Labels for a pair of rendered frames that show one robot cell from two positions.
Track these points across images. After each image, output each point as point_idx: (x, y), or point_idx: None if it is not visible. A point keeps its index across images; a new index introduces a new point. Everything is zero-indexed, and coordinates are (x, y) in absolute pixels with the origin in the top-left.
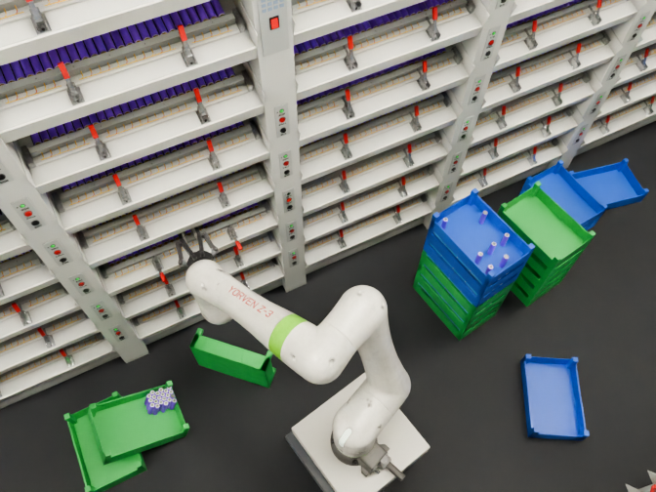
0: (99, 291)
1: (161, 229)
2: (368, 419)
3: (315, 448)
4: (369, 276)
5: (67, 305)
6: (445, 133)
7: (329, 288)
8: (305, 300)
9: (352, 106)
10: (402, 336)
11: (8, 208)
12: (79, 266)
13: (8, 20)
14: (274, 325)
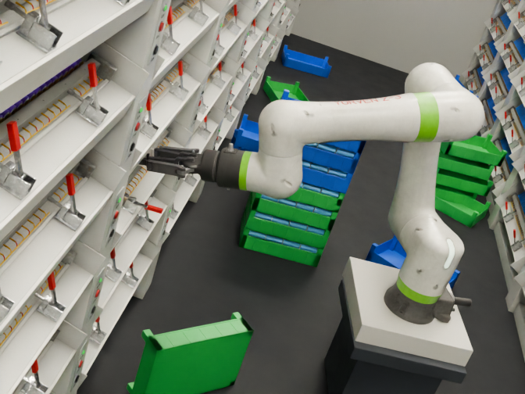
0: (111, 241)
1: (156, 125)
2: (447, 228)
3: (396, 327)
4: (197, 254)
5: (80, 278)
6: (226, 54)
7: (176, 277)
8: (167, 297)
9: None
10: (278, 284)
11: (158, 7)
12: (126, 172)
13: None
14: (416, 98)
